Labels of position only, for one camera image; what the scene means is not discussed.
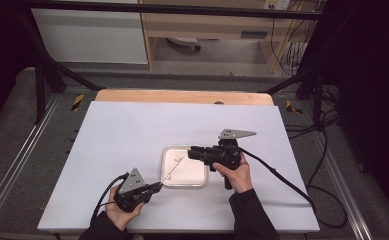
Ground light wooden table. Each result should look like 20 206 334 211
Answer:
94 88 275 107

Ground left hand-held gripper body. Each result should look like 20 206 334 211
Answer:
113 167 155 214

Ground bundle of hanging black cables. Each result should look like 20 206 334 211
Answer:
269 9 312 77

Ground black curtain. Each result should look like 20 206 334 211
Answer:
0 0 38 136
323 0 389 216

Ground square metal tray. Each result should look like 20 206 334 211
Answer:
160 144 209 189

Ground white wall socket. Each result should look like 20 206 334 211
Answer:
263 0 292 11

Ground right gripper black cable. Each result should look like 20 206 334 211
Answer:
237 146 349 230

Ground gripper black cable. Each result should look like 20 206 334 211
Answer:
89 172 130 228
237 146 349 230

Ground person's left hand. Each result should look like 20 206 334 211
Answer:
104 184 145 232

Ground office chair base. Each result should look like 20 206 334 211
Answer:
166 36 203 52

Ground light wooden desk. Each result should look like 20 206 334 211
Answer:
138 0 320 73

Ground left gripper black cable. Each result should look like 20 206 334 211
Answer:
89 172 130 228

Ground black metal frame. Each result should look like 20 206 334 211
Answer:
15 0 337 125

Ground aluminium floor rail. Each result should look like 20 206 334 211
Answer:
310 129 374 240
0 94 62 228

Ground black floor cables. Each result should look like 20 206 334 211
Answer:
283 84 342 140

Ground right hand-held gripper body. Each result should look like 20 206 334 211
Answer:
198 128 258 191

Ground white cabinet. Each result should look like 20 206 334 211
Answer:
31 7 149 65

